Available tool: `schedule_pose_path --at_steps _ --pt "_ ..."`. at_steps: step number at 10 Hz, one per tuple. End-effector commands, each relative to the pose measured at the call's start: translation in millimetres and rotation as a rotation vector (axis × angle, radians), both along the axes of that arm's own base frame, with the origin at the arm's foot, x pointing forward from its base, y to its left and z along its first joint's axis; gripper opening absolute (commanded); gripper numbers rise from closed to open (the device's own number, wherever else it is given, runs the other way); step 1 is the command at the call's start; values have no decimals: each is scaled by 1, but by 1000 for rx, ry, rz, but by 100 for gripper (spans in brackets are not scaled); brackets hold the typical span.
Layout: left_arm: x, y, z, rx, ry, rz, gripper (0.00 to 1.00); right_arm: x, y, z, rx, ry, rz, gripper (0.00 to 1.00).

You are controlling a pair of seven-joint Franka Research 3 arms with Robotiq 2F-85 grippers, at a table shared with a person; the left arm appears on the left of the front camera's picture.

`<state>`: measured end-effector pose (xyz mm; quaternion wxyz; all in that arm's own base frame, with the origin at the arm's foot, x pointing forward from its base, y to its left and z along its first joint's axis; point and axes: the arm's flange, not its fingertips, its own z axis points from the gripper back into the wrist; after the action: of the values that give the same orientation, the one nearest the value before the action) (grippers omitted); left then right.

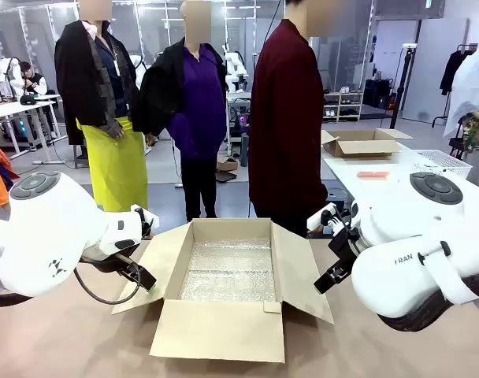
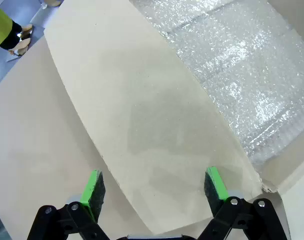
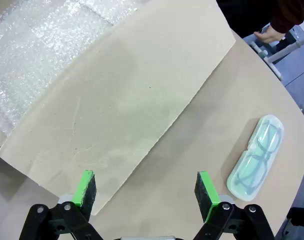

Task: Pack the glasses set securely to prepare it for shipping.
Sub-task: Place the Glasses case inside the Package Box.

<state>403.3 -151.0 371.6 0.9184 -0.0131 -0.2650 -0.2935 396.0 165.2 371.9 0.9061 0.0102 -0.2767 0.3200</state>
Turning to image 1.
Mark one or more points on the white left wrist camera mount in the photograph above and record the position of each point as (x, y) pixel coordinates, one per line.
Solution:
(147, 222)

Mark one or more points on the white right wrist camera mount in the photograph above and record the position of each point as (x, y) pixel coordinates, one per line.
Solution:
(322, 218)

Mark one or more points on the clear bubble wrap sheet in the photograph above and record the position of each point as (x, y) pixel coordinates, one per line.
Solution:
(227, 271)

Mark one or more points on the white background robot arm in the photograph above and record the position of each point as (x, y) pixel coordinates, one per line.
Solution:
(235, 67)

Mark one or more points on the dark plastic stool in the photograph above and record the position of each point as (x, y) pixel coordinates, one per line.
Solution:
(336, 195)

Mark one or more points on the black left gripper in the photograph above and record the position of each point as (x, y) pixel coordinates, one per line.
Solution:
(105, 262)

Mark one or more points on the cardboard box on floor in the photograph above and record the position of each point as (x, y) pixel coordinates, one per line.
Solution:
(227, 163)

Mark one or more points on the person in light blue shirt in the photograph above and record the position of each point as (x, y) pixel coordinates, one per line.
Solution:
(474, 90)

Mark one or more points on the black luggage bags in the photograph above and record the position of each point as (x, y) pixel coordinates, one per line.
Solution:
(377, 92)

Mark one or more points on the small open cardboard box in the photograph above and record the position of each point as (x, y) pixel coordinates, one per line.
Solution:
(365, 146)

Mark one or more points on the seated person in background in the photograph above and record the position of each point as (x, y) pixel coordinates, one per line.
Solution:
(32, 80)

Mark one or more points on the mannequin with yellow skirt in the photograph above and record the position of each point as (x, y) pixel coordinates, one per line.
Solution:
(105, 118)

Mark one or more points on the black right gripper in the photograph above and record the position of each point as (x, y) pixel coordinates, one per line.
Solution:
(344, 246)

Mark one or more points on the person in maroon shirt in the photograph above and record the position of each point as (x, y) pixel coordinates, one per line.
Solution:
(283, 130)

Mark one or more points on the white background desk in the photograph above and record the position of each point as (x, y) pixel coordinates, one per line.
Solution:
(23, 105)

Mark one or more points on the white plastic basket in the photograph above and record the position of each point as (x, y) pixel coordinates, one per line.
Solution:
(446, 162)

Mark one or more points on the mannequin with purple shirt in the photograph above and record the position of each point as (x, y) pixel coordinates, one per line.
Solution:
(196, 118)

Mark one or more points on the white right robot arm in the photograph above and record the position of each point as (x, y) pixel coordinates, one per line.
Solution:
(416, 252)

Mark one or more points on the clear pink glasses case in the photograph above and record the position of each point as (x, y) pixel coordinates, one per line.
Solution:
(373, 175)

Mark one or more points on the white shoe rack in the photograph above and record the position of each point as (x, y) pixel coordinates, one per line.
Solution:
(344, 105)

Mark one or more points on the black tripod stand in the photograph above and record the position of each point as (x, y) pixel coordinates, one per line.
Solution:
(405, 78)

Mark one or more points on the clothes rack with black garment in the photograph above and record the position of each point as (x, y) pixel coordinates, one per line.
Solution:
(454, 69)

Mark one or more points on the white side table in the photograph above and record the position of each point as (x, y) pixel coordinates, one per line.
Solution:
(381, 189)

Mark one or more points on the open brown cardboard box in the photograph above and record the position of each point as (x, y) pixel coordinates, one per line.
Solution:
(220, 330)

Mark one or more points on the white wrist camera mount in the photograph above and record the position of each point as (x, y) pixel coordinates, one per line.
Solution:
(322, 218)
(147, 222)

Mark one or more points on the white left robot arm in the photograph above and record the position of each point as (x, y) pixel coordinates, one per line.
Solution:
(46, 232)

